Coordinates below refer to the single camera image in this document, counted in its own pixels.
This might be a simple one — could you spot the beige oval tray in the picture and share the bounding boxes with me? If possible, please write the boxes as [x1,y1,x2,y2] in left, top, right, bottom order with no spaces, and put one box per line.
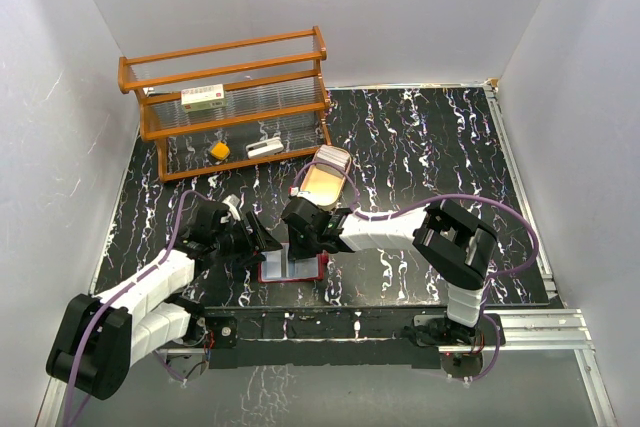
[300,155,351,211]

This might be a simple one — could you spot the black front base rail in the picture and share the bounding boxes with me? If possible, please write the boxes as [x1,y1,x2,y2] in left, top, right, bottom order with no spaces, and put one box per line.
[203,306,445,369]

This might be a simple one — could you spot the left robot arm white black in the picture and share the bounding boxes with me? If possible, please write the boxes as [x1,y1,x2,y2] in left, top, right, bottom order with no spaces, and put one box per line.
[45,196,282,400]

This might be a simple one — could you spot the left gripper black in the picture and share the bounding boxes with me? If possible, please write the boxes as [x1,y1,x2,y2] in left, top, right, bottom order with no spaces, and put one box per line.
[212,211,280,268]

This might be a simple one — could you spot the white red box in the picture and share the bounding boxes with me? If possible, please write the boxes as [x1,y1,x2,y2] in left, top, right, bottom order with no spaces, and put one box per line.
[180,84,227,111]

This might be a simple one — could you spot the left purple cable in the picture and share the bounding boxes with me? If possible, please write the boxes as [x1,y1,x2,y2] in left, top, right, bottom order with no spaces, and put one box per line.
[59,190,229,427]

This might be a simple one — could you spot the white stapler-like object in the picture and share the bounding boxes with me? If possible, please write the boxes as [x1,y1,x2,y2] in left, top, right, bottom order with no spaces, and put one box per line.
[246,137,284,159]

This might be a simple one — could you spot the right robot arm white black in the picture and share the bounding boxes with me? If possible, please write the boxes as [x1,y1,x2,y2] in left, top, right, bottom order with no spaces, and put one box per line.
[281,197,497,344]

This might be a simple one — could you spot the wooden shelf rack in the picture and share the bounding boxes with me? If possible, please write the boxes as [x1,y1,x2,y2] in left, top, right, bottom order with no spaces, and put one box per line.
[117,26,331,182]

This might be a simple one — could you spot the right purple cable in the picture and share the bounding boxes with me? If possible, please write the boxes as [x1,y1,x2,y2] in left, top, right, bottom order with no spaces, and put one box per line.
[290,159,541,278]

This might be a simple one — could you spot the red leather card holder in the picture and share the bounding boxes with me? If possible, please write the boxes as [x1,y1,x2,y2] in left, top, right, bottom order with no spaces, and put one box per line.
[258,244,329,283]

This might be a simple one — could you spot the purple cable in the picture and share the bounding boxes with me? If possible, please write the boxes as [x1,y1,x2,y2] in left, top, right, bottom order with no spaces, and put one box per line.
[290,159,541,278]
[59,190,229,427]

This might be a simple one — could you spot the aluminium frame rail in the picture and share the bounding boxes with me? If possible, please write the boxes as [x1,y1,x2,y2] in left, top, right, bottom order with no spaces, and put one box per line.
[484,77,617,427]

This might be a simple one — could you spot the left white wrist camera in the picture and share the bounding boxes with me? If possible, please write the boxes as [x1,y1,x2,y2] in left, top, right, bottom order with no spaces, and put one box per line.
[221,194,242,223]

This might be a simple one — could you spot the yellow square object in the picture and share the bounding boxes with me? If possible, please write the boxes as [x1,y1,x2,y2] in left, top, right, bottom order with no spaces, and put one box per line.
[209,142,230,161]

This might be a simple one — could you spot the stack of credit cards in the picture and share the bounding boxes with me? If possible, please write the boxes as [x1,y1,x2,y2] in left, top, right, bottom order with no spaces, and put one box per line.
[314,145,351,169]

